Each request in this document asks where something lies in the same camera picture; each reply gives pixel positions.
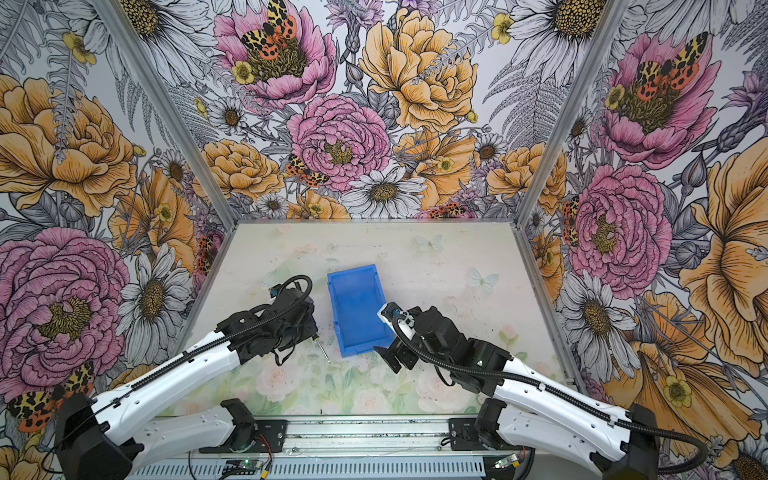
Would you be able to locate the yellow black handled screwdriver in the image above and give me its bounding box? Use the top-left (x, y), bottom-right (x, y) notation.
top-left (314, 338), bottom-right (331, 364)

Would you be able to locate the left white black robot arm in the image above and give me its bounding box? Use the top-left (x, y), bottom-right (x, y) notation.
top-left (53, 276), bottom-right (318, 479)

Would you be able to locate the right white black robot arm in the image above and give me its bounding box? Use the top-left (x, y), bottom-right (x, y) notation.
top-left (376, 302), bottom-right (659, 479)

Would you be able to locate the blue plastic storage bin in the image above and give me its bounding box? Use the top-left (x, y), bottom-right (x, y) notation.
top-left (327, 265), bottom-right (394, 358)

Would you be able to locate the left black corrugated cable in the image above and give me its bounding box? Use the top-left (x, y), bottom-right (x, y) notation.
top-left (56, 274), bottom-right (314, 421)

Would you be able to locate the black corrugated cable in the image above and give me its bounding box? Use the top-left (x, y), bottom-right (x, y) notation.
top-left (389, 311), bottom-right (710, 476)
top-left (56, 274), bottom-right (314, 421)

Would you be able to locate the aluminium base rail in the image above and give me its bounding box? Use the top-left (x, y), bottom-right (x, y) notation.
top-left (193, 414), bottom-right (496, 460)

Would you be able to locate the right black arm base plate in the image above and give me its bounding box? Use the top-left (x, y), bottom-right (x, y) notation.
top-left (448, 417), bottom-right (498, 451)

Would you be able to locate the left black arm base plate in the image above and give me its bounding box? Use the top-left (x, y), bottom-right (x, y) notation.
top-left (199, 419), bottom-right (288, 454)

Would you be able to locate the white slotted cable duct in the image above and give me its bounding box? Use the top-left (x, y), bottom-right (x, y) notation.
top-left (129, 456), bottom-right (486, 479)

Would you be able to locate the right black corrugated cable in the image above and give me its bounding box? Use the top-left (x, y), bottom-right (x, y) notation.
top-left (389, 311), bottom-right (710, 476)

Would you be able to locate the left aluminium corner post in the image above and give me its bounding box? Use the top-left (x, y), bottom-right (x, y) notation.
top-left (94, 1), bottom-right (238, 233)

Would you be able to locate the aluminium corner post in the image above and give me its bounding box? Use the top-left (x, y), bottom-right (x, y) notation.
top-left (515, 0), bottom-right (631, 230)
top-left (94, 1), bottom-right (238, 233)

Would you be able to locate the right aluminium corner post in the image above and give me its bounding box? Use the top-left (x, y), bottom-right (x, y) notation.
top-left (515, 0), bottom-right (631, 230)

